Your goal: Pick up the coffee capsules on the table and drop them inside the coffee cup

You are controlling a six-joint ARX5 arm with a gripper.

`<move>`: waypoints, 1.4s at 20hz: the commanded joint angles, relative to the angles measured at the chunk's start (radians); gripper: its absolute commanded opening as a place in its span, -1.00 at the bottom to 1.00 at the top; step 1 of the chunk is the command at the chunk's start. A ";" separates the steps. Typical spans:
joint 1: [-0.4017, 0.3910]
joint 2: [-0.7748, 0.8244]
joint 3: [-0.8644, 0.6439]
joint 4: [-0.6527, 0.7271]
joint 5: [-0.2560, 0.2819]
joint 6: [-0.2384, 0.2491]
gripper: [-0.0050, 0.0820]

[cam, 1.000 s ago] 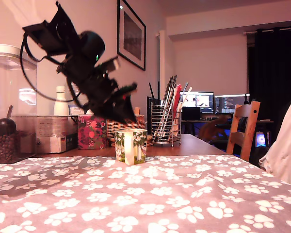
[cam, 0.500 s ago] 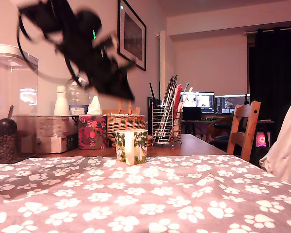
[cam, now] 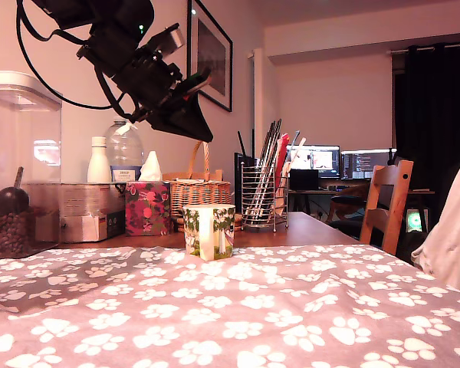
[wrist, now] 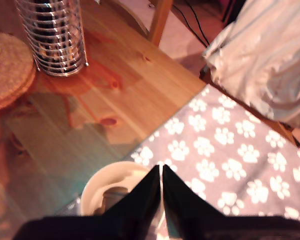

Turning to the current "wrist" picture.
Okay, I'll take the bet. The floral print coffee mug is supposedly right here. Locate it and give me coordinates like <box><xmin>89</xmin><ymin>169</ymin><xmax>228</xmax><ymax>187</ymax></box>
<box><xmin>79</xmin><ymin>160</ymin><xmax>153</xmax><ymax>217</ymax></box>

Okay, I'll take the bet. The chrome wire utensil rack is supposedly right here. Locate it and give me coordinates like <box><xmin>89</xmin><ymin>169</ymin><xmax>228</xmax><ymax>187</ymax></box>
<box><xmin>14</xmin><ymin>0</ymin><xmax>90</xmax><ymax>77</ymax></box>

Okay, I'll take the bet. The grey paw print cloth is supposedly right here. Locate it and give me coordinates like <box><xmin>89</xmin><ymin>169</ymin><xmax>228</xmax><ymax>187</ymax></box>
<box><xmin>56</xmin><ymin>83</ymin><xmax>300</xmax><ymax>240</ymax></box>

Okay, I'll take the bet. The beige garment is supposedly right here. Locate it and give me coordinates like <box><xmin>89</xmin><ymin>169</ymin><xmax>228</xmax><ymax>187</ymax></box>
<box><xmin>201</xmin><ymin>0</ymin><xmax>300</xmax><ymax>135</ymax></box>

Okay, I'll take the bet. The black floor cable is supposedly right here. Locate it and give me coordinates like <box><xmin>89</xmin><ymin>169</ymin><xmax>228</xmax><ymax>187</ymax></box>
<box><xmin>171</xmin><ymin>0</ymin><xmax>212</xmax><ymax>49</ymax></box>

